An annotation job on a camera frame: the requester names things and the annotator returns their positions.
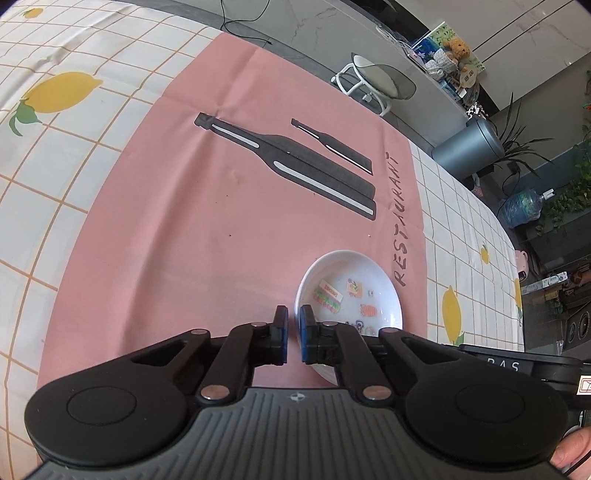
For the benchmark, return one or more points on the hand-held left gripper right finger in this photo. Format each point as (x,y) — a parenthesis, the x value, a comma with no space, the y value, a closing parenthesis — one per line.
(304,339)

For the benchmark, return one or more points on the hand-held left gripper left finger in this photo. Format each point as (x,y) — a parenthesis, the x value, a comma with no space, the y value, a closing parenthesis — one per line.
(281,341)

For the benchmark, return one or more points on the small white sticker plate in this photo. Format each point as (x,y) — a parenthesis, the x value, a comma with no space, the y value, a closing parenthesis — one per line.
(355,281)

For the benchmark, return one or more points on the person's right hand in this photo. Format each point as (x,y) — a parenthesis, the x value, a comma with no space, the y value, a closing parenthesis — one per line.
(572,450)

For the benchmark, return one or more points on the black speaker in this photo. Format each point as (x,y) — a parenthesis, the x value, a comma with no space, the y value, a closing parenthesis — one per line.
(579,327)

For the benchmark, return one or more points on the white power strip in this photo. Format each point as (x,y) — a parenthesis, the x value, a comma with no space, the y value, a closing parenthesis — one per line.
(547,281)

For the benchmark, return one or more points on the pink small appliance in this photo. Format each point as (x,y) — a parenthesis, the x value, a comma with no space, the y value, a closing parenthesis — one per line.
(522,264)

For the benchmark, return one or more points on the pink printed table mat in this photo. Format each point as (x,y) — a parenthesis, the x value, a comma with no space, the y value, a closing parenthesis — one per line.
(184,230)

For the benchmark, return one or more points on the blue water bottle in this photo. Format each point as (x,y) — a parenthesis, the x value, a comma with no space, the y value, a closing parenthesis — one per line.
(519,210)

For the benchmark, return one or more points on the bushy green potted plant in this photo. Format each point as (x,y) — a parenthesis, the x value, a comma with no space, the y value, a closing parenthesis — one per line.
(570,194)

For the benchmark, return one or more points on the grey cylindrical bin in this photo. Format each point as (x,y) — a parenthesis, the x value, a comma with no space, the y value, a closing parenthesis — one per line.
(468,147)

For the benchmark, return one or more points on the tall leafy potted plant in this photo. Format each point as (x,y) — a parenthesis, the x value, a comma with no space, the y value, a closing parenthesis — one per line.
(517,134)

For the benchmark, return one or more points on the grey marble low cabinet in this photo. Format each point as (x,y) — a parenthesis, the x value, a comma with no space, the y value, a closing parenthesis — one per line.
(438,106)

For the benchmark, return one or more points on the white stool with grey seat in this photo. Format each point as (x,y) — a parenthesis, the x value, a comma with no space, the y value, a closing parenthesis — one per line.
(378,76)

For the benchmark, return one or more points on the lemon print tablecloth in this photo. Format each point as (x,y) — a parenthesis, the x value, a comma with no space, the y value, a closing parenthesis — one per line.
(46,184)

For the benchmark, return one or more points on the blue picture book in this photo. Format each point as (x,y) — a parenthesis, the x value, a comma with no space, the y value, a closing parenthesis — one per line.
(429,48)

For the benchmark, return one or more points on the brown teddy bear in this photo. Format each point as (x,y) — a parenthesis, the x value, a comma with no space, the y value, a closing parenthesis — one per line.
(457,50)

